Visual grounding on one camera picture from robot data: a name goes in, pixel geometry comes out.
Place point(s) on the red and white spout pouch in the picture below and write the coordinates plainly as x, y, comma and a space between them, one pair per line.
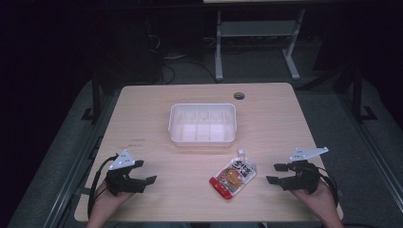
233, 177

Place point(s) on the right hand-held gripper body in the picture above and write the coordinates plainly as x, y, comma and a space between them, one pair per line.
302, 177

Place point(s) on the aluminium frame rail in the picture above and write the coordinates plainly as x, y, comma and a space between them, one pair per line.
71, 177
377, 158

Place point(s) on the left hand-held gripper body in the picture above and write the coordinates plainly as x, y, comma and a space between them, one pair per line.
119, 183

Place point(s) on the black metal stand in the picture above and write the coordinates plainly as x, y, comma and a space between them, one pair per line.
95, 101
358, 95

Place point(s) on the person's left hand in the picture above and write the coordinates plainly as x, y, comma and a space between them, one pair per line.
107, 204

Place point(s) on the white plastic divided container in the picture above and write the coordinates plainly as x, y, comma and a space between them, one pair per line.
202, 126

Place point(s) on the person's right hand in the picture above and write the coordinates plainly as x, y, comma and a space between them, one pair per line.
316, 204

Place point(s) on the white metal desk frame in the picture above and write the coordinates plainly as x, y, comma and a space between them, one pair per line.
258, 28

